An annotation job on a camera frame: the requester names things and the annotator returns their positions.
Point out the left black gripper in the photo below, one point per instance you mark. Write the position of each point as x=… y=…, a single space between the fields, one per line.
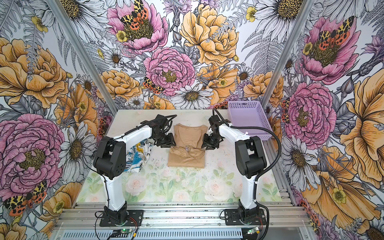
x=169 y=142

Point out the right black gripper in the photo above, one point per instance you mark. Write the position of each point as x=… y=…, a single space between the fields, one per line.
x=206 y=142

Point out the beige garment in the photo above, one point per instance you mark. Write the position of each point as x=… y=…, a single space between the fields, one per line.
x=188 y=151

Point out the printed white blue yellow shorts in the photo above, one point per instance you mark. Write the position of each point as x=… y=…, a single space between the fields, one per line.
x=138 y=155

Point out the lavender plastic basket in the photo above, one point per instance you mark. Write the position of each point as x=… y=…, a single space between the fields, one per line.
x=247 y=114

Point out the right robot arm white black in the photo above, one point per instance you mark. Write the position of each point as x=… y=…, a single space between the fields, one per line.
x=250 y=161

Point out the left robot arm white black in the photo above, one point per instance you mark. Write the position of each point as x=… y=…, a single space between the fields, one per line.
x=110 y=162

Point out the green circuit board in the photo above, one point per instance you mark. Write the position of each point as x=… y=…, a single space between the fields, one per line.
x=121 y=231

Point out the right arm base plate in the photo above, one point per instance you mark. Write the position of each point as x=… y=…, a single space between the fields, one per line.
x=240 y=217

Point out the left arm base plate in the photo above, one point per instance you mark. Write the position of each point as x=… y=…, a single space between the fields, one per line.
x=123 y=218

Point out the white vented cable duct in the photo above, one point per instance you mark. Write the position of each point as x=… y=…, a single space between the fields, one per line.
x=155 y=234

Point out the aluminium mounting rail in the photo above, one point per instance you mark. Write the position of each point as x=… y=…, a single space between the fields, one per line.
x=182 y=215

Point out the left aluminium frame post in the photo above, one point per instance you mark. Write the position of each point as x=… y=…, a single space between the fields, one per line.
x=59 y=12

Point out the aluminium frame post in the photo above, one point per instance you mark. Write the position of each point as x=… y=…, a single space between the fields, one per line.
x=59 y=12
x=299 y=24

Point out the right aluminium frame post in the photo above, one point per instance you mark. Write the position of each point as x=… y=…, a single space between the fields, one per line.
x=299 y=24

